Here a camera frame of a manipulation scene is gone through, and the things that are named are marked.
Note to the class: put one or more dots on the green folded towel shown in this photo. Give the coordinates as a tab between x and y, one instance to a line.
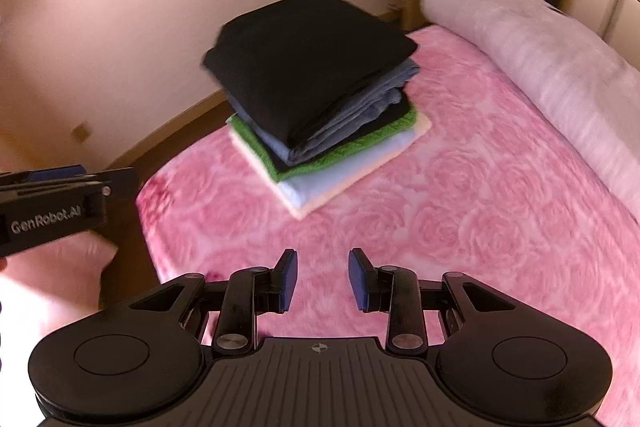
350	146

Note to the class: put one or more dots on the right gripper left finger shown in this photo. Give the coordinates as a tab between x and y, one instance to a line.
250	292

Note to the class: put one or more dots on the white folded cloth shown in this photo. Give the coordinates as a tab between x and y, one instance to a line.
304	193

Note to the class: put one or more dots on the grey-blue folded garment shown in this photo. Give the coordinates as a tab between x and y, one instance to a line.
383	103

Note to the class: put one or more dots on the black garment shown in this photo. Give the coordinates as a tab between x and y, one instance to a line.
293	64

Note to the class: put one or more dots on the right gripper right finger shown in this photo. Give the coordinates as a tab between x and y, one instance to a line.
394	291

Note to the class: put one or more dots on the light pink rolled blanket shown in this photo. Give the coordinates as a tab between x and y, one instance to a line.
584	88

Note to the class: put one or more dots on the pink rose blanket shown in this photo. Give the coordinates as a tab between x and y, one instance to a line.
492	190

